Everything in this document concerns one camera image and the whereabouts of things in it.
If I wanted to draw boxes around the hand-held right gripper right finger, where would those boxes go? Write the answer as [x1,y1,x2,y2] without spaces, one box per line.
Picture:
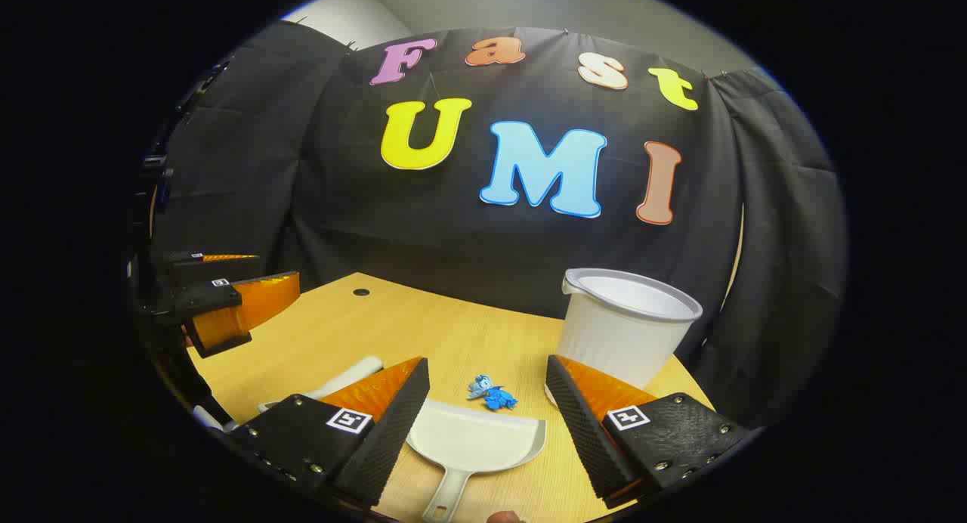
[545,354,752,509]

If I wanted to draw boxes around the white plastic dustpan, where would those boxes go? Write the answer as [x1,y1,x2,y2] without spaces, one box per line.
[406,399,547,523]

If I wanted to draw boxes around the small white broom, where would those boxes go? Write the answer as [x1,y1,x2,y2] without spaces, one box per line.
[193,355,385,433]

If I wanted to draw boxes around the white ribbed garbage bin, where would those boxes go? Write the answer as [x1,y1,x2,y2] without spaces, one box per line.
[545,268,703,407]

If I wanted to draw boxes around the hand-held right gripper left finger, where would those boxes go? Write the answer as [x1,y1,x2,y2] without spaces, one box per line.
[227,357,430,507]

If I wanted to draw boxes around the wooden desktop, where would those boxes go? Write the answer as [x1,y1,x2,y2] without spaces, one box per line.
[187,272,715,523]

